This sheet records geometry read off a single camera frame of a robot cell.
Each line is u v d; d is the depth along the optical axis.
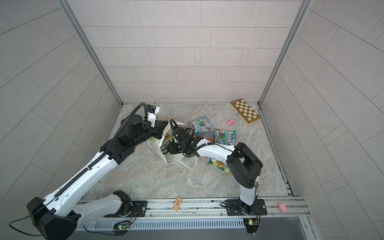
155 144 0.74
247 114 1.06
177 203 0.72
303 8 0.71
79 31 0.79
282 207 0.70
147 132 0.58
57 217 0.37
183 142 0.64
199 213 0.70
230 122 1.02
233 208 0.71
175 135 0.65
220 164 0.83
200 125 1.01
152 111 0.58
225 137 0.94
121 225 0.64
